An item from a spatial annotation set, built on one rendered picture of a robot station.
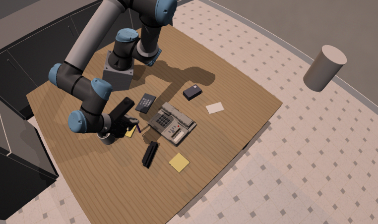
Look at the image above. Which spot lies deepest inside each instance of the white sheet of paper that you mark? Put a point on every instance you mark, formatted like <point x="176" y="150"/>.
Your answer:
<point x="214" y="108"/>

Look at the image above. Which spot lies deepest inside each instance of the yellow sticky note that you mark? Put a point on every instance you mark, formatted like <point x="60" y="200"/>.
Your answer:
<point x="130" y="133"/>

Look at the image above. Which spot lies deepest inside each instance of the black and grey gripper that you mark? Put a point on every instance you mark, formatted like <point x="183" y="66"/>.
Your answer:
<point x="118" y="130"/>

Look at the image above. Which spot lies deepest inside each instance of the beige desk phone body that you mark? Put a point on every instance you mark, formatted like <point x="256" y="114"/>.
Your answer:
<point x="169" y="127"/>

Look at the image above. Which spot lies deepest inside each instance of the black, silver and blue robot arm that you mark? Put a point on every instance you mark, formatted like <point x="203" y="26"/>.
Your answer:
<point x="94" y="94"/>

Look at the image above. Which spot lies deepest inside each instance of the yellow square sticky pad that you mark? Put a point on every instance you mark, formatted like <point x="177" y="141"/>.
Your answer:
<point x="179" y="162"/>

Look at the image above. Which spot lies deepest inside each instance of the grey mug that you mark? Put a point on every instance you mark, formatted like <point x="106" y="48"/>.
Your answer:
<point x="109" y="140"/>

